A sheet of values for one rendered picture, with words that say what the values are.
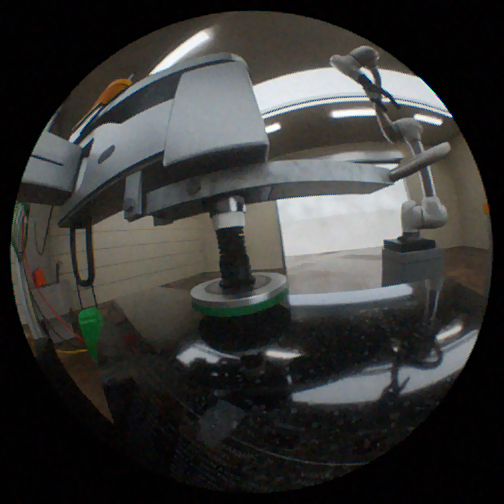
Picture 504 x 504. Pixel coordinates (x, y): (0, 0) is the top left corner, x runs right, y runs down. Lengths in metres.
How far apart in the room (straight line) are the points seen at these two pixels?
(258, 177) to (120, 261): 5.03
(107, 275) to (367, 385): 5.12
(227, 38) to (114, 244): 5.41
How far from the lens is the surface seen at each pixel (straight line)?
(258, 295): 0.24
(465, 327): 0.30
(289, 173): 0.31
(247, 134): 0.29
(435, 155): 0.53
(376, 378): 0.18
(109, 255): 5.12
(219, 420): 0.18
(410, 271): 1.09
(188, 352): 0.24
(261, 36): 3.15
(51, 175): 0.72
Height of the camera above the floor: 0.96
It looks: 3 degrees down
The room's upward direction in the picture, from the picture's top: 8 degrees counter-clockwise
